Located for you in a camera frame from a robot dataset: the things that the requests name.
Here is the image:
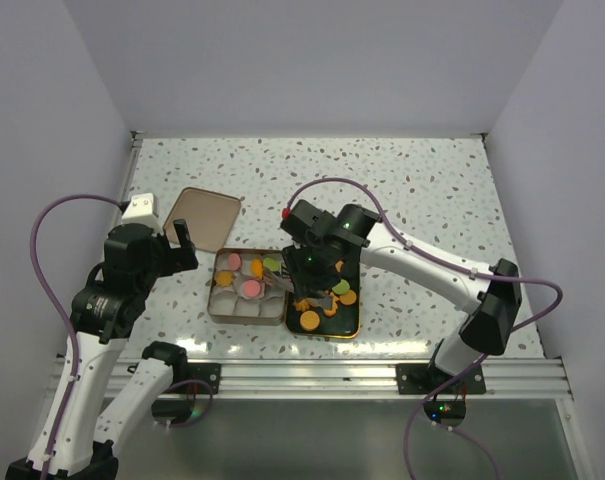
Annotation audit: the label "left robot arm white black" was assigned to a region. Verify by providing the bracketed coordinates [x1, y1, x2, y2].
[6, 219, 198, 479]

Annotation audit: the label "green round cookie lower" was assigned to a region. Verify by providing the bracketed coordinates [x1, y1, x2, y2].
[332, 279, 351, 296]

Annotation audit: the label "green round cookie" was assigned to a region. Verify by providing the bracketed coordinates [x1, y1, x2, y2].
[262, 257, 281, 272]
[332, 279, 351, 296]

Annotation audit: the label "pink round cookie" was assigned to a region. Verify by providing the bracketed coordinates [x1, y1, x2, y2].
[240, 279, 264, 300]
[228, 253, 242, 271]

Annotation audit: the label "metal tongs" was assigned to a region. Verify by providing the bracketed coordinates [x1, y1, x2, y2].
[263, 269, 330, 310]

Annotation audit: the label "orange plain round cookie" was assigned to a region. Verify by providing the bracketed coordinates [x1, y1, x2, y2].
[339, 290, 358, 306]

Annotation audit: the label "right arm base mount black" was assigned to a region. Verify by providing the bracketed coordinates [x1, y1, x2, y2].
[395, 363, 487, 427]

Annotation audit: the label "orange flower swirl cookie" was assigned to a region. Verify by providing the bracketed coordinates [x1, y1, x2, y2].
[293, 299, 311, 312]

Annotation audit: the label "orange leaf cookie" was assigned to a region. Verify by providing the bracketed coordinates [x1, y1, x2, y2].
[214, 270, 235, 288]

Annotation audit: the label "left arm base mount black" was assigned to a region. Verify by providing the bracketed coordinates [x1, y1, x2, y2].
[151, 363, 222, 429]

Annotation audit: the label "green round cookie top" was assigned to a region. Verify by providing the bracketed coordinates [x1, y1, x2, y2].
[262, 257, 281, 272]

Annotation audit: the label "orange fish cookie lower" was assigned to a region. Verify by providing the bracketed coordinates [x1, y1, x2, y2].
[322, 294, 339, 317]

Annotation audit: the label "orange fish cookie top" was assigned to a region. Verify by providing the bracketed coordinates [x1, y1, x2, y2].
[250, 258, 264, 280]

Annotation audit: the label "brown cookie tin with liners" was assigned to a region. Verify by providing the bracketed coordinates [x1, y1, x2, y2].
[207, 248, 288, 326]

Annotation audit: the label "pink round cookie top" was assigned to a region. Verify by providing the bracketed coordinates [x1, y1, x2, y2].
[228, 253, 242, 271]

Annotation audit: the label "brown tin lid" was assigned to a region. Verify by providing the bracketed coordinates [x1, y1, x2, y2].
[164, 187, 241, 253]

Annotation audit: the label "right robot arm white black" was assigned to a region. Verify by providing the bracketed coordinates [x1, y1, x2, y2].
[280, 200, 522, 393]

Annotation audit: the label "orange fish cookie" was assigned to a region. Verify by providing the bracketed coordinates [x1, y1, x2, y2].
[322, 294, 339, 317]
[250, 258, 264, 280]

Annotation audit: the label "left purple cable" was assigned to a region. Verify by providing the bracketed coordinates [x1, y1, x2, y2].
[29, 194, 128, 480]

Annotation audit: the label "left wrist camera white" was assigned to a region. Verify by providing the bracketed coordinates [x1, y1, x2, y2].
[121, 193, 158, 228]

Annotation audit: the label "aluminium front rail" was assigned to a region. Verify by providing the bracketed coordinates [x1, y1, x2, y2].
[51, 355, 574, 401]

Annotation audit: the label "orange round dotted cookie lower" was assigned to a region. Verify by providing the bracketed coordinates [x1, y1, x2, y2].
[299, 310, 321, 332]

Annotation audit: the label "black green tray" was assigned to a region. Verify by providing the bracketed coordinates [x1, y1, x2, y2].
[284, 259, 361, 339]

